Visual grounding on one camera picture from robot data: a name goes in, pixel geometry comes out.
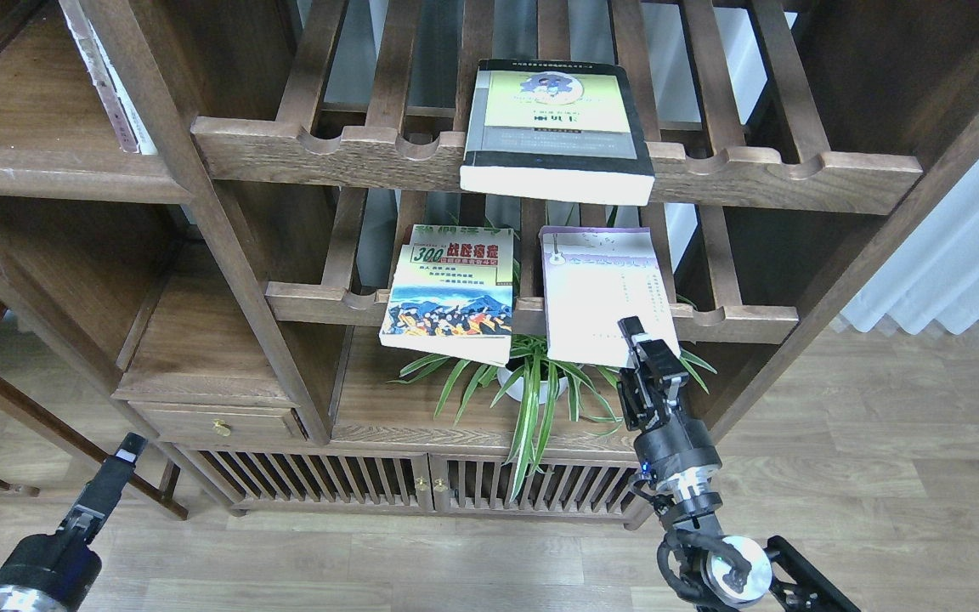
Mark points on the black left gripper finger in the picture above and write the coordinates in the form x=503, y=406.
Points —
x=101, y=495

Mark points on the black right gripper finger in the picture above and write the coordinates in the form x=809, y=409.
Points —
x=644, y=350

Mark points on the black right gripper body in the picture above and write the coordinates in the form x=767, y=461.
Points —
x=674, y=448

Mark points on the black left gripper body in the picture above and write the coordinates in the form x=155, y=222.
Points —
x=52, y=572

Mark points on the pale lilac white book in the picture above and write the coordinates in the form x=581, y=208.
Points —
x=593, y=277

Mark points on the green blue illustrated book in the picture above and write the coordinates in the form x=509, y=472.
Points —
x=452, y=294

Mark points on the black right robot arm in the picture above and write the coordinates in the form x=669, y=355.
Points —
x=702, y=565

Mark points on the white standing book on shelf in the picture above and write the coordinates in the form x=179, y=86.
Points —
x=126, y=122

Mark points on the green spider plant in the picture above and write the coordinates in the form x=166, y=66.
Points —
x=537, y=383

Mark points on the brass drawer knob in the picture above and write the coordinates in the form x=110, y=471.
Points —
x=222, y=428

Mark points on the yellow grey thick book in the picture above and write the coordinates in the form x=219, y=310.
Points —
x=560, y=130

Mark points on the dark wooden bookshelf unit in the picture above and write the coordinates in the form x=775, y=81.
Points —
x=795, y=144

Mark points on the white curtain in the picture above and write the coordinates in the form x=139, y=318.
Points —
x=932, y=281

